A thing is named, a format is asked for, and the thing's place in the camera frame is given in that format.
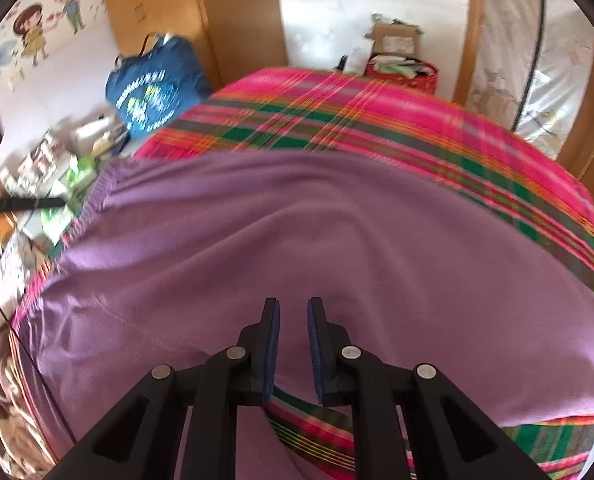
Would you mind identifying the red patterned storage basket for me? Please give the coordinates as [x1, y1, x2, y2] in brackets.
[365, 54, 439, 94]

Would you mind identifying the blue printed tote bag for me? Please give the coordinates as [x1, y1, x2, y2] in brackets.
[105, 32, 212, 139]

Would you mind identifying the white product box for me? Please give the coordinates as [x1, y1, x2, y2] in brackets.
[344, 38, 373, 76]

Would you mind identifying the brown cardboard box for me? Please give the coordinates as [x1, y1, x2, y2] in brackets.
[367, 23, 420, 58]

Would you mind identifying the transparent printed door curtain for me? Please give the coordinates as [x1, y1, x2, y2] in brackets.
[466, 0, 594, 159]

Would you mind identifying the pink plaid tablecloth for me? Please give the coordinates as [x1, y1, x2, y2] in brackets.
[15, 68, 594, 479]

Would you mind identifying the cartoon couple wall sticker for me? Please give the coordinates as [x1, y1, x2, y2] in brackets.
[12, 0, 85, 67]

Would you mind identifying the wooden wardrobe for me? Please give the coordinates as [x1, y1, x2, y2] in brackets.
[105, 0, 288, 89]

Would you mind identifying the purple fleece garment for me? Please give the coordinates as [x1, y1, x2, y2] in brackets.
[17, 151, 594, 479]

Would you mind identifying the green tissue pack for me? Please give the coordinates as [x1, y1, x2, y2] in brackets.
[64, 155, 98, 192]

